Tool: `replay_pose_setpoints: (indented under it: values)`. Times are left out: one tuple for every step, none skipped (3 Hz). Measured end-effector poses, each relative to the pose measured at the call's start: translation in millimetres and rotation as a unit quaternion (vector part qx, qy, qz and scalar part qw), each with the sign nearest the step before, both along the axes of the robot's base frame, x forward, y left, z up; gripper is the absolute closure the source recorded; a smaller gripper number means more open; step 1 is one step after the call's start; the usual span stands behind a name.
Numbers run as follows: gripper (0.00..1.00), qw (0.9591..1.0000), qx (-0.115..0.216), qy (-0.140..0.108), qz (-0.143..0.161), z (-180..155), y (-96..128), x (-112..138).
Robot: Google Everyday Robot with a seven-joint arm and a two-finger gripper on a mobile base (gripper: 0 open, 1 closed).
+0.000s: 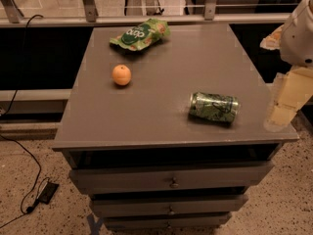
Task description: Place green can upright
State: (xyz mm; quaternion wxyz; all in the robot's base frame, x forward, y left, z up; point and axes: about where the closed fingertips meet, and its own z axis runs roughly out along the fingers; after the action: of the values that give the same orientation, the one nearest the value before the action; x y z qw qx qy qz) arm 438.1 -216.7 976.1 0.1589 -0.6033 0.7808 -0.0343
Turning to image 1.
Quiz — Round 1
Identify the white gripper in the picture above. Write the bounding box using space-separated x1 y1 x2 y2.
260 0 313 132

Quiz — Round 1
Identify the green soda can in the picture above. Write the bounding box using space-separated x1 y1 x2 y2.
189 92 240 124

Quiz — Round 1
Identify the grey drawer cabinet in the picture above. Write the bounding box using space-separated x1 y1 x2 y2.
54 24 297 230

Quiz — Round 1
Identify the green snack bag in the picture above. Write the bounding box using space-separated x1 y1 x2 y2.
110 19 170 51

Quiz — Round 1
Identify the orange fruit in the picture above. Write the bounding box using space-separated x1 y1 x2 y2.
112 65 131 86

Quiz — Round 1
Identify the black power adapter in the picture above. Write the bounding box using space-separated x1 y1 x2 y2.
37 182 59 205

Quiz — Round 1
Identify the metal railing frame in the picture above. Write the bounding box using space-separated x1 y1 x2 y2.
0 0 300 27

